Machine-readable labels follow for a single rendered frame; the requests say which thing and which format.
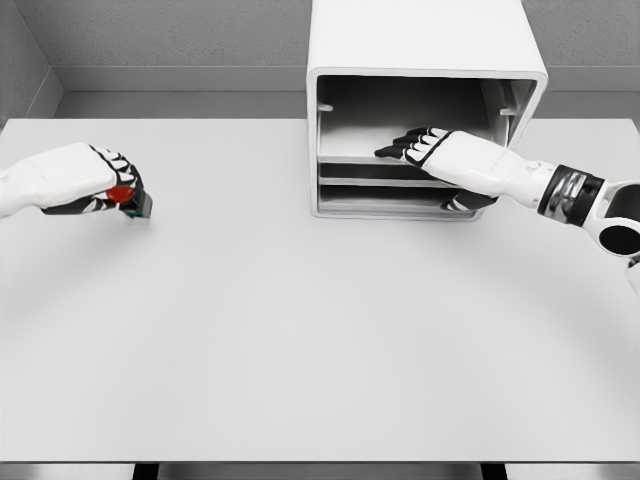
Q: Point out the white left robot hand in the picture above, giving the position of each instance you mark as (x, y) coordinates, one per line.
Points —
(75, 172)

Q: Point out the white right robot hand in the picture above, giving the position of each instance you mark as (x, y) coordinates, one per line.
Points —
(460, 160)

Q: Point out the red-knob black load switch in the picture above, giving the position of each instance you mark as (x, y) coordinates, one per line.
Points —
(135, 202)

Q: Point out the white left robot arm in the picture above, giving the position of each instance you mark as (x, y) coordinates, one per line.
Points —
(17, 187)

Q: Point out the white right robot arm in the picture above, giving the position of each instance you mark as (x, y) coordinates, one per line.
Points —
(570, 192)

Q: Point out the white tabletop storage cabinet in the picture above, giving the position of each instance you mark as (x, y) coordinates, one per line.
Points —
(425, 40)

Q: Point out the white cabinet drawer tray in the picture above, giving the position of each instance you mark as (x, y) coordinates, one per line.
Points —
(370, 200)
(360, 175)

